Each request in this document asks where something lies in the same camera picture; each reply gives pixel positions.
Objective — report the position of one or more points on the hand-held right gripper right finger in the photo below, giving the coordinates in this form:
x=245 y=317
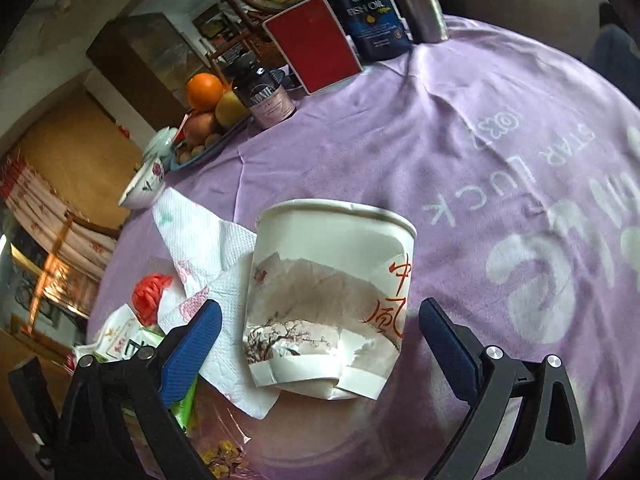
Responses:
x=445 y=345

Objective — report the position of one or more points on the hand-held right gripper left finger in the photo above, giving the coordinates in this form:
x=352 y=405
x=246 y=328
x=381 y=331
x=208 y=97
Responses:
x=192 y=350

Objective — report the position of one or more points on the green wrapper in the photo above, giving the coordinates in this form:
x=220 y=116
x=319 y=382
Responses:
x=184 y=407

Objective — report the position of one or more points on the red foam fruit net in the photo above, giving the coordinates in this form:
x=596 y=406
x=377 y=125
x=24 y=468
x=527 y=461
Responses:
x=150 y=295

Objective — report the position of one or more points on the clear floral cellophane bag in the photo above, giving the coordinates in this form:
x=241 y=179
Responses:
x=225 y=455

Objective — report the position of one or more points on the white pink-printed paper napkin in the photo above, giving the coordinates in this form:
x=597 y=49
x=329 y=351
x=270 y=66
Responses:
x=200 y=230

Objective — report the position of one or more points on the crushed printed paper cup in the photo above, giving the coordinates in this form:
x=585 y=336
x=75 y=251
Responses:
x=320 y=300

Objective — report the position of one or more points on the white snack packet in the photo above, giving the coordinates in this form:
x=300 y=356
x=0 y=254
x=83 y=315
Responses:
x=117 y=332

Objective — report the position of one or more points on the white floral bowl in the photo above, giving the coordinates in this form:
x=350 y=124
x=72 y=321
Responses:
x=142 y=185

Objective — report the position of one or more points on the brown kiwi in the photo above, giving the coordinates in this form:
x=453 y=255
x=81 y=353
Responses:
x=198 y=150
x=184 y=156
x=212 y=139

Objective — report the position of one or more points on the white lidded bowl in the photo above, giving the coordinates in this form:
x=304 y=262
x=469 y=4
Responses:
x=159 y=142

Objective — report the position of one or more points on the floral door curtain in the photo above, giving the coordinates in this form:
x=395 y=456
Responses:
x=40 y=205

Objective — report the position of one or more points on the purple printed tablecloth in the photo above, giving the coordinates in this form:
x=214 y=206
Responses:
x=400 y=135

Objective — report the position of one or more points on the blue fruit plate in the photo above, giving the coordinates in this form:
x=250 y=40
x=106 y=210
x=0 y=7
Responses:
x=227 y=137

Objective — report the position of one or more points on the red apple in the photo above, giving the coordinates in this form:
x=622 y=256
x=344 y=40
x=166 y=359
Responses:
x=200 y=127

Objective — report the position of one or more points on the yellow pear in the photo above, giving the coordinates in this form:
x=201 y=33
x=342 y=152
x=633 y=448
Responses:
x=230 y=110

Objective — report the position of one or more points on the orange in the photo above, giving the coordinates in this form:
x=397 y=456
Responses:
x=204 y=91

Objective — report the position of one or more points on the dark bottle with pink label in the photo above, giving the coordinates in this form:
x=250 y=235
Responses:
x=262 y=95

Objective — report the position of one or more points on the wooden glass-door cabinet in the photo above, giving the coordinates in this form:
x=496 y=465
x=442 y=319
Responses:
x=145 y=55

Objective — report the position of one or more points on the red box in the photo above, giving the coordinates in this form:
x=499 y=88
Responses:
x=312 y=45

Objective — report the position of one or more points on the blue supplement bottle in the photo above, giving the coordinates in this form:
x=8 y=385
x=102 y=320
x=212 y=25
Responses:
x=372 y=15

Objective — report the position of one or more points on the stainless steel bottle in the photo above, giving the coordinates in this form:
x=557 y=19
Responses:
x=420 y=5

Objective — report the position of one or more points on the blue seat cushion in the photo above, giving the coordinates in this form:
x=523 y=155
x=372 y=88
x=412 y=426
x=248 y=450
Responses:
x=617 y=45

